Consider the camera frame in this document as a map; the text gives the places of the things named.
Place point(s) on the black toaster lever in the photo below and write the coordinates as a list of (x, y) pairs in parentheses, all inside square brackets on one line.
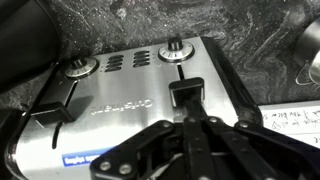
[(186, 88), (51, 115)]

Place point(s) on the stainless steel toaster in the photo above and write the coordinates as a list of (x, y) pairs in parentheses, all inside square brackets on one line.
[(126, 90)]

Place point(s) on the small steel bowl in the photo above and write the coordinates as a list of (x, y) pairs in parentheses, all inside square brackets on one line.
[(311, 43)]

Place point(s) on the silver toaster knob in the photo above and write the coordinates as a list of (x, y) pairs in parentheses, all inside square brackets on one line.
[(81, 67), (176, 51)]

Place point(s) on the laminated paper sign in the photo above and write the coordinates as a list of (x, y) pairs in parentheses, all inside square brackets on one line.
[(293, 121)]

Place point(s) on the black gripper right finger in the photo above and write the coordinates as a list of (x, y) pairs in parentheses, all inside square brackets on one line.
[(266, 153)]

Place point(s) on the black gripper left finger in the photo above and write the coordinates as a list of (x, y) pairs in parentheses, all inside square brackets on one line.
[(143, 150)]

